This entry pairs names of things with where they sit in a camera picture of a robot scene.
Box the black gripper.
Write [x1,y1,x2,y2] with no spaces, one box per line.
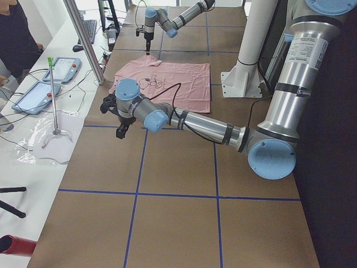
[100,94,136,139]
[136,25,155,54]

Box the pink Snoopy t-shirt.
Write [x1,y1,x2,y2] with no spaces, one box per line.
[109,55,210,113]

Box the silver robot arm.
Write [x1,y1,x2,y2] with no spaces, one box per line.
[100,1,356,180]
[136,0,215,55]

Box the black keyboard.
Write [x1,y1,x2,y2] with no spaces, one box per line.
[82,20,97,44]

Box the black computer mouse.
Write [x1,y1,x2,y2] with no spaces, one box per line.
[72,44,84,52]

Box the clear plastic sheet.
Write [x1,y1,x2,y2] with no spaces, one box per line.
[15,110,84,165]

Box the far blue teach pendant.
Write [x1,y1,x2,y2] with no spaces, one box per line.
[47,57,81,84]

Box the blue teach pendant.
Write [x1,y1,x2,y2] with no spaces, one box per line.
[47,57,81,84]
[11,82,52,115]

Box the near blue teach pendant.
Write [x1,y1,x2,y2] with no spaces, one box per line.
[11,82,52,115]

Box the metal rod green clip stand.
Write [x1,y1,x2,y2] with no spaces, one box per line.
[41,57,73,149]

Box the person in dark shirt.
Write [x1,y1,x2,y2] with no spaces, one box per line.
[1,1,44,83]

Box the black tripod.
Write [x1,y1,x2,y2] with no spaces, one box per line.
[1,186,27,219]

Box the red cylinder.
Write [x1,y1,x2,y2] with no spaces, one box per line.
[1,234,37,257]

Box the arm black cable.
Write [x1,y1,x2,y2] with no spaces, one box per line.
[149,83,221,145]

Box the aluminium frame post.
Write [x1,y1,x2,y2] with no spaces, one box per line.
[63,0,105,85]

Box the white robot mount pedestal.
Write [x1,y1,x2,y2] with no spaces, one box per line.
[221,0,278,98]

